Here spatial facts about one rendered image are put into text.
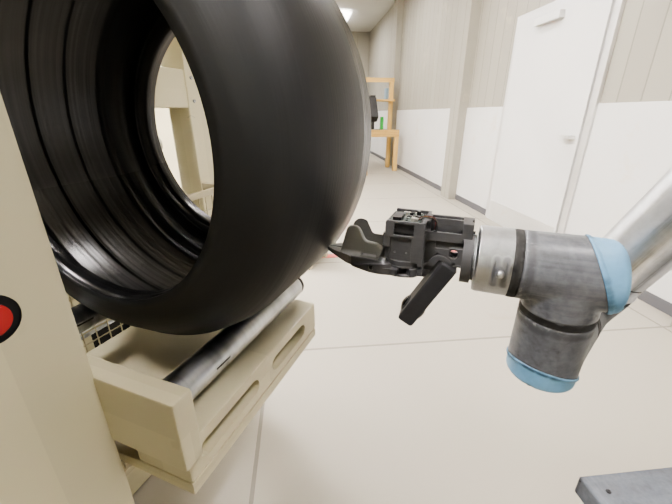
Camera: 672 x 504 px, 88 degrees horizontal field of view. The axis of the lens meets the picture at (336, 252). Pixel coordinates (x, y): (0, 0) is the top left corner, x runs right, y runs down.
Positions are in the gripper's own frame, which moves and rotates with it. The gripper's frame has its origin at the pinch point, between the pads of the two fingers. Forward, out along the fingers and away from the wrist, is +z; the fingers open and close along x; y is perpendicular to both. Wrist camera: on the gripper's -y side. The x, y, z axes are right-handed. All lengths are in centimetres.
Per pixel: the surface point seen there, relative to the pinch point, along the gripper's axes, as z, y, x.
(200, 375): 10.5, -10.8, 20.9
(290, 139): -1.5, 18.0, 15.9
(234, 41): 2.4, 26.2, 18.2
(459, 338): -24, -102, -137
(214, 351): 11.3, -10.0, 17.1
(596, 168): -110, -20, -292
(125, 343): 40.5, -21.4, 10.0
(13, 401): 17.8, -4.2, 35.6
